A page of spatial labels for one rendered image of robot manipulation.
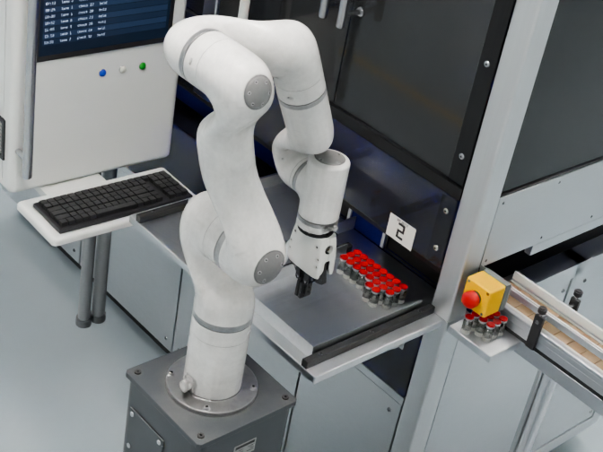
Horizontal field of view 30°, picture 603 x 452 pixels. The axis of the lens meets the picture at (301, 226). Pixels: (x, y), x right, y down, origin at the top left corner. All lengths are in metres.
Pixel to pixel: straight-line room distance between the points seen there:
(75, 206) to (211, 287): 0.82
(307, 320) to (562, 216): 0.69
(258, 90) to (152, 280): 1.84
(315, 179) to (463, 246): 0.48
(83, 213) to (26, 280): 1.19
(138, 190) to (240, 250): 1.00
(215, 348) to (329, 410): 0.90
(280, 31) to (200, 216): 0.40
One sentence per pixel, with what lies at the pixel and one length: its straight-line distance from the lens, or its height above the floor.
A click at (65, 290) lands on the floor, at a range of 4.00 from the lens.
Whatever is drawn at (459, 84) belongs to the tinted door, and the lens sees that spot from 2.44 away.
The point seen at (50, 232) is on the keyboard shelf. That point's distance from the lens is 2.85.
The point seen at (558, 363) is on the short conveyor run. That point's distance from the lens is 2.60.
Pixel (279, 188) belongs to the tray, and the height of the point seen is 0.88.
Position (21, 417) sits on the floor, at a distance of 3.51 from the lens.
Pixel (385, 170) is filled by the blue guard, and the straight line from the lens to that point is 2.63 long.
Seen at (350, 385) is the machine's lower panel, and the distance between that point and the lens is 2.96.
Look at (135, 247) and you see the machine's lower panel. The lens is 3.62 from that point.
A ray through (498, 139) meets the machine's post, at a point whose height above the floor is 1.36.
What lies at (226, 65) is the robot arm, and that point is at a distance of 1.81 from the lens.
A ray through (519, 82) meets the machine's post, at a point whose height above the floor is 1.50.
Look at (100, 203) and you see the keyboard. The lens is 2.93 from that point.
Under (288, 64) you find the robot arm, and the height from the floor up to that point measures 1.60.
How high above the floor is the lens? 2.39
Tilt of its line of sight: 32 degrees down
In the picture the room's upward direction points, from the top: 11 degrees clockwise
